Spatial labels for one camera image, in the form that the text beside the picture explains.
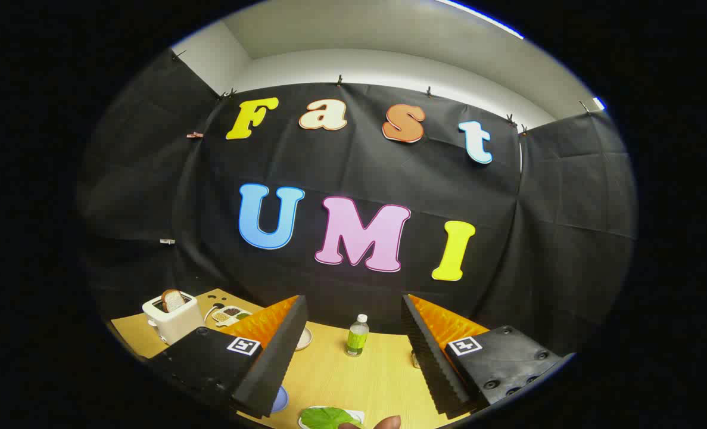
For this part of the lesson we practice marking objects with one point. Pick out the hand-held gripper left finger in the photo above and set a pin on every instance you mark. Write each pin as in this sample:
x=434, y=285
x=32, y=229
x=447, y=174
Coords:
x=276, y=363

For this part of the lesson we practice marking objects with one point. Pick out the black backdrop cloth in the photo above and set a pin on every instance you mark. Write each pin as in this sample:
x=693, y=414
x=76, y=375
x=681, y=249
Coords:
x=353, y=167

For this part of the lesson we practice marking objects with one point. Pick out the white toaster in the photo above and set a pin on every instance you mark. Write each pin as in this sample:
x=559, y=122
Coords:
x=177, y=326

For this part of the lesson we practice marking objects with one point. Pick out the white divided condiment tray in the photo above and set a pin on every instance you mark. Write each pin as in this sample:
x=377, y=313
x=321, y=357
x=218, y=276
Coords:
x=231, y=311

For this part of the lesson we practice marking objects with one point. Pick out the green lettuce leaf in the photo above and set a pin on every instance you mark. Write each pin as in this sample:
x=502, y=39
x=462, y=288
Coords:
x=326, y=418

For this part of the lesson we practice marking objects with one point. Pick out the green drink bottle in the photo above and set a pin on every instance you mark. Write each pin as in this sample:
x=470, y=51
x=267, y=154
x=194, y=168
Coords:
x=357, y=339

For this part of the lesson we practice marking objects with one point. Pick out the bread slice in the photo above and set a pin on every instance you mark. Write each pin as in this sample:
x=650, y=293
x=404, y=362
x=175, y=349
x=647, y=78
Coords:
x=173, y=301

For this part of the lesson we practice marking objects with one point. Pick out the round white plate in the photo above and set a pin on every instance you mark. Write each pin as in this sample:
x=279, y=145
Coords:
x=304, y=339

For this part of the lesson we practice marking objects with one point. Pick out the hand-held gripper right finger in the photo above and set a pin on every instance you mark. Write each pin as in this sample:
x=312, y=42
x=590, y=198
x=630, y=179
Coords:
x=430, y=363

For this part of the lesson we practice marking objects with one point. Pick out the white rounded square plate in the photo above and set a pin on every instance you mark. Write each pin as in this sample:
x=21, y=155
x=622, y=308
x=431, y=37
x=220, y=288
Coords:
x=358, y=414

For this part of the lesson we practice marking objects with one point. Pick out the blue plate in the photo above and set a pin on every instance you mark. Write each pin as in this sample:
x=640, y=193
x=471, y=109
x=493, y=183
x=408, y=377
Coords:
x=280, y=399

